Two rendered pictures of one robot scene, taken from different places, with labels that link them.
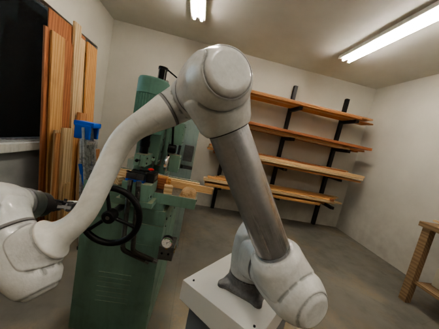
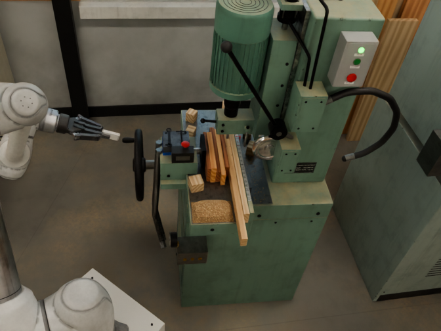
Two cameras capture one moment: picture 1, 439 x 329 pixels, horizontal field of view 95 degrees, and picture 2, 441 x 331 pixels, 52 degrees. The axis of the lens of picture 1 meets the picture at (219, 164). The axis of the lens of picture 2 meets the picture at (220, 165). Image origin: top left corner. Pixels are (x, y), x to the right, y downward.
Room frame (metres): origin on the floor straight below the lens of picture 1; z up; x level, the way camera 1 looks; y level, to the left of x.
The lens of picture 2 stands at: (1.02, -0.80, 2.13)
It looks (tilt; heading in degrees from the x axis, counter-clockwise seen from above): 46 degrees down; 82
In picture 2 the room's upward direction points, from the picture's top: 7 degrees clockwise
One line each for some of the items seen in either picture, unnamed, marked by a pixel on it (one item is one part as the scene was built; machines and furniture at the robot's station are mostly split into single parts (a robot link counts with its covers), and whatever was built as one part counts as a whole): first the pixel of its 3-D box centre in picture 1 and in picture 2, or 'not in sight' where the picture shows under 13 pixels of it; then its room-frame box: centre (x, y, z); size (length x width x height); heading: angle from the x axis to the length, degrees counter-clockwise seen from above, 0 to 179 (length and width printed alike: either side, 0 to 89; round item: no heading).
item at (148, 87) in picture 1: (150, 106); (239, 46); (1.20, 0.46, 1.35); 0.18 x 0.18 x 0.31
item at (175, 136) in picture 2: (142, 175); (177, 144); (1.01, 0.38, 0.99); 0.13 x 0.11 x 0.06; 94
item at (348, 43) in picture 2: not in sight; (352, 60); (1.53, 0.35, 1.40); 0.10 x 0.06 x 0.16; 4
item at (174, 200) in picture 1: (144, 192); (199, 165); (1.10, 0.39, 0.87); 0.61 x 0.30 x 0.06; 94
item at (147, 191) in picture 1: (140, 188); (178, 157); (1.02, 0.38, 0.91); 0.15 x 0.14 x 0.09; 94
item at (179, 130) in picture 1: (178, 134); (306, 107); (1.43, 0.33, 1.23); 0.09 x 0.08 x 0.15; 4
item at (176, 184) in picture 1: (170, 183); (232, 179); (1.22, 0.28, 0.92); 0.54 x 0.02 x 0.04; 94
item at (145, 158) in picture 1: (143, 160); (234, 123); (1.22, 0.46, 1.03); 0.14 x 0.07 x 0.09; 4
